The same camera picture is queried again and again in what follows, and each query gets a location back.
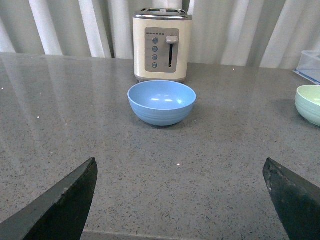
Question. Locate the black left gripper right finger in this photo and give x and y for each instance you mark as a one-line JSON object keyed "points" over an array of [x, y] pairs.
{"points": [[296, 201]]}

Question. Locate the clear plastic food container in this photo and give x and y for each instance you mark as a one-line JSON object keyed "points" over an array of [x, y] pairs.
{"points": [[309, 66]]}

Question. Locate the cream toaster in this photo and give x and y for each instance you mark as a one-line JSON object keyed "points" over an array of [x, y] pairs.
{"points": [[161, 44]]}

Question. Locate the white curtain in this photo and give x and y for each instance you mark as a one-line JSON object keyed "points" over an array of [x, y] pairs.
{"points": [[251, 33]]}

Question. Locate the blue bowl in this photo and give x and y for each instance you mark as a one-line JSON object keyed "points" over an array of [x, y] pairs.
{"points": [[161, 102]]}

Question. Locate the green bowl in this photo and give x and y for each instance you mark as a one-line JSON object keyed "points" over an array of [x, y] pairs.
{"points": [[307, 103]]}

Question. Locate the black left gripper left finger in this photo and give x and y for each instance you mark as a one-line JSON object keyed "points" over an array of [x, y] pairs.
{"points": [[60, 213]]}

